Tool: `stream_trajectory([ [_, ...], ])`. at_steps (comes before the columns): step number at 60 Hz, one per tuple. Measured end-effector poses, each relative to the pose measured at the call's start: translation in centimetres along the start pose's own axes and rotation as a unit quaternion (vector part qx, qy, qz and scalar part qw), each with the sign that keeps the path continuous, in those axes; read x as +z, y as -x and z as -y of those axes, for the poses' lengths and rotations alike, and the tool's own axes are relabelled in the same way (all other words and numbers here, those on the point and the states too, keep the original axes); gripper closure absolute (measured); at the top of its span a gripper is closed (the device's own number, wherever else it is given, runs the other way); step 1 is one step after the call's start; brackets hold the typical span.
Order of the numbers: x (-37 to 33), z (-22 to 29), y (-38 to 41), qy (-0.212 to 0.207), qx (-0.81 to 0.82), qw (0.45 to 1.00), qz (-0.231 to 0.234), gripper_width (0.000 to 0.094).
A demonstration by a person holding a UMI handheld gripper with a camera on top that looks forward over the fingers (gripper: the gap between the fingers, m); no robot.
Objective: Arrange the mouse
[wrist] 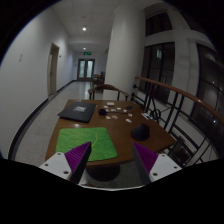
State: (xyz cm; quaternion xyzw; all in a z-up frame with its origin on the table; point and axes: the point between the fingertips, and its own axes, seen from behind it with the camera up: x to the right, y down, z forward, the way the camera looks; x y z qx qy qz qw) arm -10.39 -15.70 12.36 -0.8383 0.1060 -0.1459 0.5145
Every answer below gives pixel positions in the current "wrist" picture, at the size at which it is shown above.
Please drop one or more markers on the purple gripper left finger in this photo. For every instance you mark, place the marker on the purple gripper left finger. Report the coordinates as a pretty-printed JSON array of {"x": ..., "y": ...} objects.
[{"x": 69, "y": 165}]

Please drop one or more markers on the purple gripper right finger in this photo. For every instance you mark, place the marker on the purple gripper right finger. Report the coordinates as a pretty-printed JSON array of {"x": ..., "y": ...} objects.
[{"x": 151, "y": 166}]

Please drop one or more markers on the green mouse mat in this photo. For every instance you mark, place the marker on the green mouse mat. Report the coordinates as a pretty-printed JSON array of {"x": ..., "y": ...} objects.
[{"x": 102, "y": 147}]

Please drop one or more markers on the black vertical mouse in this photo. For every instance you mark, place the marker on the black vertical mouse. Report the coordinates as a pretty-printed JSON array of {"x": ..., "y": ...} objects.
[{"x": 141, "y": 133}]

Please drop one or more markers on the white card near railing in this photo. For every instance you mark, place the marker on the white card near railing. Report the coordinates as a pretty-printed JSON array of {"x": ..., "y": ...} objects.
[{"x": 146, "y": 116}]

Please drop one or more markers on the wooden table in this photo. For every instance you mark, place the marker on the wooden table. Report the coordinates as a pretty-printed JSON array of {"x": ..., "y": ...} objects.
[{"x": 119, "y": 131}]

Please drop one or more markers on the black laptop with sticker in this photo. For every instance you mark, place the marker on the black laptop with sticker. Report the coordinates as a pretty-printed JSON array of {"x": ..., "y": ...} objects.
[{"x": 78, "y": 111}]

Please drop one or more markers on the dark round cup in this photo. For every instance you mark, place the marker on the dark round cup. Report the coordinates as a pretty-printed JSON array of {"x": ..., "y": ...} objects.
[{"x": 102, "y": 112}]

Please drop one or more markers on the wooden handrail with black railing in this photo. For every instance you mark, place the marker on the wooden handrail with black railing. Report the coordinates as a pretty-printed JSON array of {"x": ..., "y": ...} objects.
[{"x": 197, "y": 128}]

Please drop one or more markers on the white box at table back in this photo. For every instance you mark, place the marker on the white box at table back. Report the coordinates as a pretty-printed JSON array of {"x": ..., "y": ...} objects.
[{"x": 110, "y": 104}]

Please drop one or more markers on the wooden chair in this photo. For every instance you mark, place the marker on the wooden chair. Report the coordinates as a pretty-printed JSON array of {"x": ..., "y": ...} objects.
[{"x": 92, "y": 91}]

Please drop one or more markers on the double glass door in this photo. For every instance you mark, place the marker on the double glass door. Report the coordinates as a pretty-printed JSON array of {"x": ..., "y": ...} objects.
[{"x": 85, "y": 69}]

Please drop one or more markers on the green exit sign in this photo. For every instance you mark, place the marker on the green exit sign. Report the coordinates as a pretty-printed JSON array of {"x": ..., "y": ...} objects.
[{"x": 87, "y": 53}]

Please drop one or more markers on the side door in wall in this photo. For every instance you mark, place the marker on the side door in wall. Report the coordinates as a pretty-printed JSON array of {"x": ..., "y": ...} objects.
[{"x": 52, "y": 69}]

